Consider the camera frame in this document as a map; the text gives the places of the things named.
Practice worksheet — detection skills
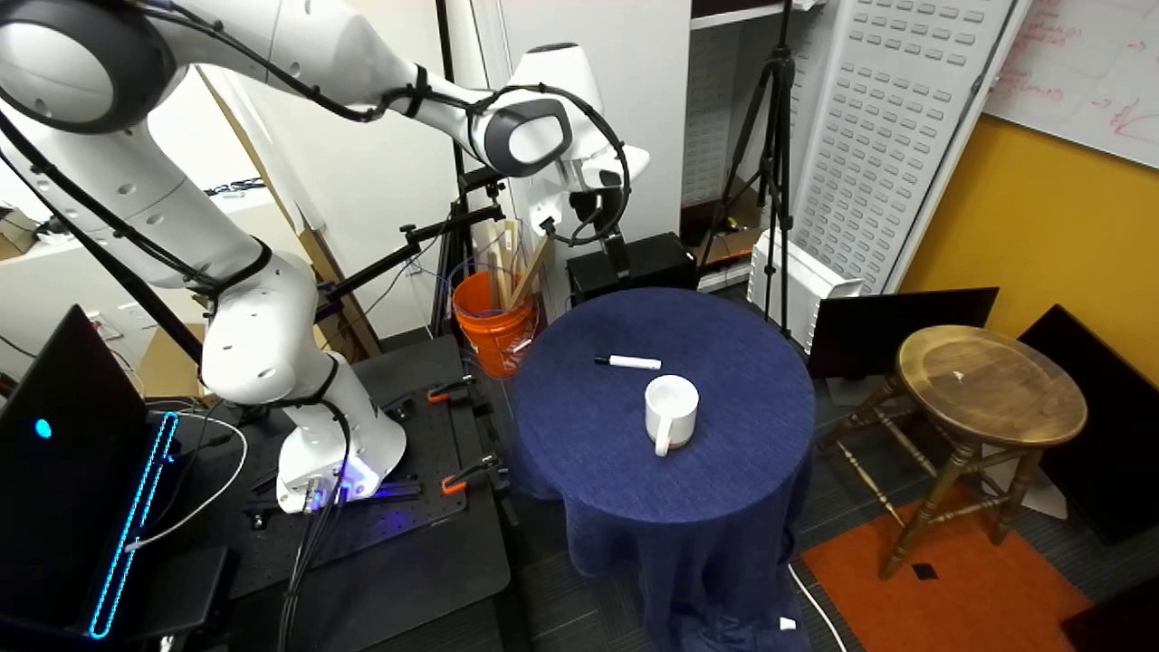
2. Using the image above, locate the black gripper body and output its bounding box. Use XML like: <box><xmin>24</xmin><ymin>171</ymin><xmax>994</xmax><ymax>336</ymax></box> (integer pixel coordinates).
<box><xmin>570</xmin><ymin>171</ymin><xmax>633</xmax><ymax>247</ymax></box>

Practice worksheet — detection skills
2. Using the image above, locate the white marker with black cap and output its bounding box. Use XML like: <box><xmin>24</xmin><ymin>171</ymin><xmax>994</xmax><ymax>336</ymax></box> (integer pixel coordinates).
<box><xmin>592</xmin><ymin>353</ymin><xmax>667</xmax><ymax>373</ymax></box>

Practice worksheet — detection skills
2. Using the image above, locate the black box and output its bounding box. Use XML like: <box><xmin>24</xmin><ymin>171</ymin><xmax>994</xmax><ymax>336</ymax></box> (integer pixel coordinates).
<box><xmin>564</xmin><ymin>232</ymin><xmax>703</xmax><ymax>303</ymax></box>

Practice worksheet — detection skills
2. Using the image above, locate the wooden stick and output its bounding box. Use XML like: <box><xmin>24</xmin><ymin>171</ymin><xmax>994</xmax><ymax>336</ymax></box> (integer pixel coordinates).
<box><xmin>506</xmin><ymin>221</ymin><xmax>560</xmax><ymax>317</ymax></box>
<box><xmin>482</xmin><ymin>213</ymin><xmax>516</xmax><ymax>309</ymax></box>

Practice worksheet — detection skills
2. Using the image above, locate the orange bucket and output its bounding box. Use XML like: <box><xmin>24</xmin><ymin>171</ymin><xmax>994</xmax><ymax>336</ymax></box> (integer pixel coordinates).
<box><xmin>448</xmin><ymin>270</ymin><xmax>544</xmax><ymax>379</ymax></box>

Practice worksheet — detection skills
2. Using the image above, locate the white mug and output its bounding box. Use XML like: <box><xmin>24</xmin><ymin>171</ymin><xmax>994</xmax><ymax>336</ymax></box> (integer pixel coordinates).
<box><xmin>642</xmin><ymin>373</ymin><xmax>703</xmax><ymax>462</ymax></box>

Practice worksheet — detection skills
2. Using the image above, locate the white radiator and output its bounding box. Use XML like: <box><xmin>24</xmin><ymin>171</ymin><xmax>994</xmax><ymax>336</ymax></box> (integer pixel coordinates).
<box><xmin>745</xmin><ymin>230</ymin><xmax>863</xmax><ymax>354</ymax></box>

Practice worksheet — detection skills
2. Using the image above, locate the white shelf board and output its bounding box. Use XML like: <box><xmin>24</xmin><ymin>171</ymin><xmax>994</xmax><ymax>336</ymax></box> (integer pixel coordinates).
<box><xmin>690</xmin><ymin>0</ymin><xmax>826</xmax><ymax>34</ymax></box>

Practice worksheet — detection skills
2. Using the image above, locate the blue tablecloth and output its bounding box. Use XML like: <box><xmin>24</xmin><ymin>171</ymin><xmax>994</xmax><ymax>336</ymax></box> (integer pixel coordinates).
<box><xmin>503</xmin><ymin>283</ymin><xmax>823</xmax><ymax>652</ymax></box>

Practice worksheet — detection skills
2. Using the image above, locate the black flat panel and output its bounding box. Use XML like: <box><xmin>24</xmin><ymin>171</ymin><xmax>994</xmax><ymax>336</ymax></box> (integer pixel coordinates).
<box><xmin>1015</xmin><ymin>302</ymin><xmax>1159</xmax><ymax>547</ymax></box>
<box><xmin>806</xmin><ymin>283</ymin><xmax>1004</xmax><ymax>383</ymax></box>

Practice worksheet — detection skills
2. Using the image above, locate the white perforated cabinet door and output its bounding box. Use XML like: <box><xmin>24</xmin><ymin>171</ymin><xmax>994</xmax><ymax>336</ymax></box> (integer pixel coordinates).
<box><xmin>791</xmin><ymin>0</ymin><xmax>1035</xmax><ymax>294</ymax></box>

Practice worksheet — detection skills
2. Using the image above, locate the black workbench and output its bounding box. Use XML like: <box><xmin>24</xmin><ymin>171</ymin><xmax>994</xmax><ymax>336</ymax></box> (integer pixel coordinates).
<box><xmin>155</xmin><ymin>331</ymin><xmax>527</xmax><ymax>652</ymax></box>

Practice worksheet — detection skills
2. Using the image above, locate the round wooden stool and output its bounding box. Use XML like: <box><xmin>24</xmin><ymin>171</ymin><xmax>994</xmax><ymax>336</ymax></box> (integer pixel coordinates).
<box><xmin>831</xmin><ymin>324</ymin><xmax>1090</xmax><ymax>580</ymax></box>

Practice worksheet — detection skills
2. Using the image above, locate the orange floor mat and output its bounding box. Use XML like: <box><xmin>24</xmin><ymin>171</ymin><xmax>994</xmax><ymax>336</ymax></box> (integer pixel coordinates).
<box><xmin>796</xmin><ymin>510</ymin><xmax>1098</xmax><ymax>652</ymax></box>

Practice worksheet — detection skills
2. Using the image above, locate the whiteboard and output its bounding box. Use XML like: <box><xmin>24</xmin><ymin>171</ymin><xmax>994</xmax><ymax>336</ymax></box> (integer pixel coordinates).
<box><xmin>983</xmin><ymin>0</ymin><xmax>1159</xmax><ymax>175</ymax></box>

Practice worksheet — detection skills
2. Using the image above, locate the black camera tripod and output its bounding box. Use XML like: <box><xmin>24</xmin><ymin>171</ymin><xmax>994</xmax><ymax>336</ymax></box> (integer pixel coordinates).
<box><xmin>698</xmin><ymin>0</ymin><xmax>807</xmax><ymax>336</ymax></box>

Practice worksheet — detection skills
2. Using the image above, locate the orange handled clamp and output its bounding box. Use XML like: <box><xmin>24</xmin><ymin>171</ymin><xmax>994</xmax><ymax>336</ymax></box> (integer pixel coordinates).
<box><xmin>436</xmin><ymin>453</ymin><xmax>503</xmax><ymax>501</ymax></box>
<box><xmin>424</xmin><ymin>373</ymin><xmax>487</xmax><ymax>414</ymax></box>

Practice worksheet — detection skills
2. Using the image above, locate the thin white cable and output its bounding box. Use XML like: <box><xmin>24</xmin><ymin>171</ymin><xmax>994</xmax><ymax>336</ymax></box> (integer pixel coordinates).
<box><xmin>124</xmin><ymin>410</ymin><xmax>254</xmax><ymax>553</ymax></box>

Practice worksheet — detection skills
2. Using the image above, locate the black base cable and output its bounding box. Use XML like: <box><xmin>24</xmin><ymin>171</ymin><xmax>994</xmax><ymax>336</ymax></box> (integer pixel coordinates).
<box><xmin>273</xmin><ymin>404</ymin><xmax>358</xmax><ymax>652</ymax></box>

